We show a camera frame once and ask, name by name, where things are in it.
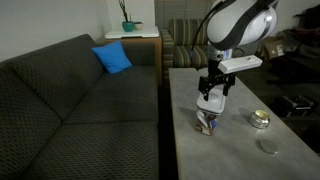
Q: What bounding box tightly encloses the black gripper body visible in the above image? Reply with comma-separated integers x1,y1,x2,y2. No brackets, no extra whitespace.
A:
198,60,235,94

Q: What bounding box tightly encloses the white container lid with button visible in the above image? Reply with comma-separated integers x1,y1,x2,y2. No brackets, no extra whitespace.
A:
197,88,226,114

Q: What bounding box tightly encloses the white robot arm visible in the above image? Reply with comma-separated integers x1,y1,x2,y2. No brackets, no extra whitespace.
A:
194,0,279,51

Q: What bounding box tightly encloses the clear jar with snacks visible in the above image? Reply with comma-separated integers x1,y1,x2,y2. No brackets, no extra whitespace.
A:
195,110,218,136

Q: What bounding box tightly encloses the glass candle jar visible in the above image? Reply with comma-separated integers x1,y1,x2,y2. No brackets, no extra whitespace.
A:
249,110,270,129

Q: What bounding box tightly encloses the round metal candle lid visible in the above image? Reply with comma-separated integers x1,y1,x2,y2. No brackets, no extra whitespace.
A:
259,139,279,154

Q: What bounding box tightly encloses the striped armchair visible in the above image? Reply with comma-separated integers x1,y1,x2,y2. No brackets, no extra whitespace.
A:
160,19,208,70

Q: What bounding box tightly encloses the grey coffee table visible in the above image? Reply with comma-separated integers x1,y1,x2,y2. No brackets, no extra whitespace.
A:
169,68,320,180

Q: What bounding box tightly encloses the cardboard box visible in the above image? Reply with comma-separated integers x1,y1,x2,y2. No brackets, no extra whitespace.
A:
264,36,284,60

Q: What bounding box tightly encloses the black case on floor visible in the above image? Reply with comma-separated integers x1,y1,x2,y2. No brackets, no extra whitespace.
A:
270,95,318,117

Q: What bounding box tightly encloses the wooden side table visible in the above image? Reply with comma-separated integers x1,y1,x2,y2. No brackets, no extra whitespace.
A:
104,36,163,86

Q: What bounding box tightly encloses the white board on side table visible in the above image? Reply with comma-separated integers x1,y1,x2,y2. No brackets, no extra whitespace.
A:
105,26,159,39

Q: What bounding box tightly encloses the small white plant pot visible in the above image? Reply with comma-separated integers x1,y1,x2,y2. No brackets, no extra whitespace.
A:
134,21,143,30

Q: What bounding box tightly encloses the blue cushion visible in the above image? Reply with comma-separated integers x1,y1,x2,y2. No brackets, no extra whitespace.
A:
92,41,132,74

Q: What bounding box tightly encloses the teal pot with plant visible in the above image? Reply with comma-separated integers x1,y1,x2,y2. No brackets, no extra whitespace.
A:
118,0,134,32

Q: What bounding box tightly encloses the dark grey sofa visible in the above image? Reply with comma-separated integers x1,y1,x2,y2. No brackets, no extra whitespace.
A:
0,34,159,180

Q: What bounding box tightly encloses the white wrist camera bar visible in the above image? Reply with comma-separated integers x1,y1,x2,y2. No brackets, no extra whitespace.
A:
218,55,262,74

